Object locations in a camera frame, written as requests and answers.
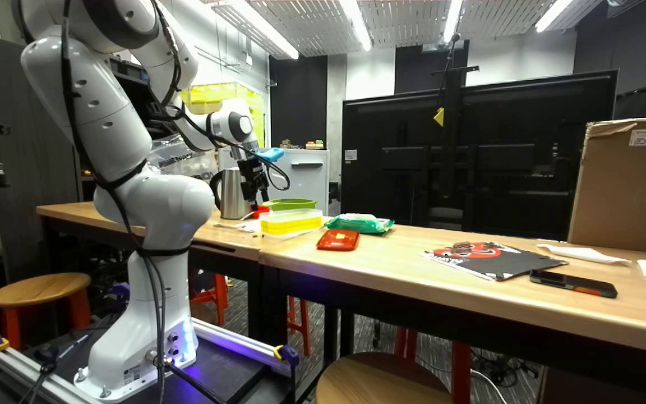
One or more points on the white paper napkin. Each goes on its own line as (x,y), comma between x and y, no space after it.
(251,227)

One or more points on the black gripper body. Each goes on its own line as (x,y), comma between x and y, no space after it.
(254,179)

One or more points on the robot base platform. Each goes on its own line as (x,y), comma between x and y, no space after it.
(214,366)

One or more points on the red small cup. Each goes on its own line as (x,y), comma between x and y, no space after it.
(261,213)

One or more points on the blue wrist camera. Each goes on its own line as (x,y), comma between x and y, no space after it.
(271,155)

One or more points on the green plastic bowl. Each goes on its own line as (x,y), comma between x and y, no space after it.
(290,205)

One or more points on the large black monitor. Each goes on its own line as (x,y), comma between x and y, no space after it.
(491,159)

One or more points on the yellow storage crates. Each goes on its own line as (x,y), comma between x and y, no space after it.
(224,104)

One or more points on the stainless steel kettle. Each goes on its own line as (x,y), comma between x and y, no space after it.
(228,192)

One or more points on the white paper sheet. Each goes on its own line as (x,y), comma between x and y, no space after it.
(585,255)

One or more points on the green plastic bag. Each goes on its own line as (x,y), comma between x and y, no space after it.
(365,224)

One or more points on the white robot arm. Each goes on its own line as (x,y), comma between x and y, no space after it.
(68,66)

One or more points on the wooden round stool left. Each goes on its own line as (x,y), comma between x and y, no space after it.
(36,291)

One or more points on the brown cardboard box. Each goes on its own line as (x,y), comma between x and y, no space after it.
(612,190)

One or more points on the wooden round stool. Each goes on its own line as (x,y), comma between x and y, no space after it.
(376,379)
(36,291)

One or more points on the black flat remote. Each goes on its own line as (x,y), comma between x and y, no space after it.
(576,284)

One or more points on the grey cabinet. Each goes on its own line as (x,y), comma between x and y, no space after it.
(301,174)

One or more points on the wooden round stool front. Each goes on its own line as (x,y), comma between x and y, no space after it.
(376,379)

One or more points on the red stool legs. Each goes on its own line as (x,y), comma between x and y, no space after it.
(216,292)

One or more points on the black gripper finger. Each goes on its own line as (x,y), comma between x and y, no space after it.
(264,196)
(253,201)

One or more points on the black red book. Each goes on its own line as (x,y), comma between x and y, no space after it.
(492,262)

